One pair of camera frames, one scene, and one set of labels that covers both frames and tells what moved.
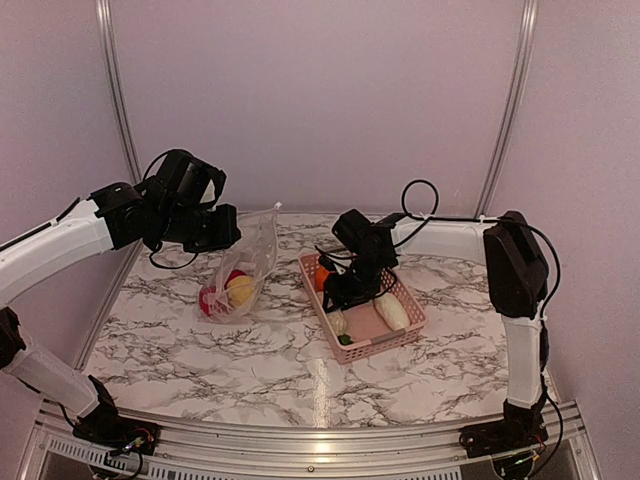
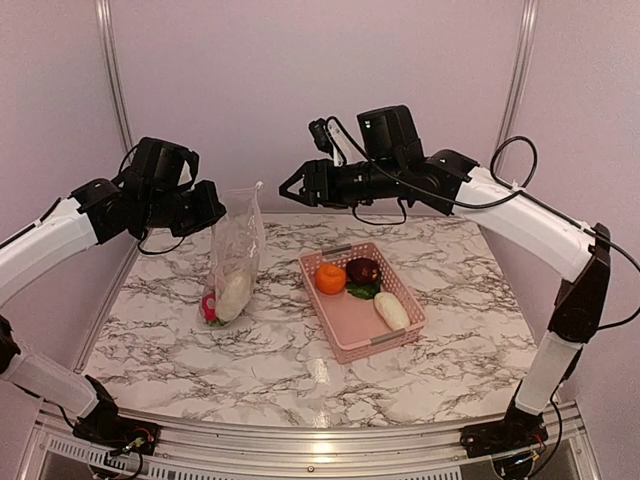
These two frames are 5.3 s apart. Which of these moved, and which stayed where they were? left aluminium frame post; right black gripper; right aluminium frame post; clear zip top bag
Moved: clear zip top bag; right black gripper
Stayed: right aluminium frame post; left aluminium frame post
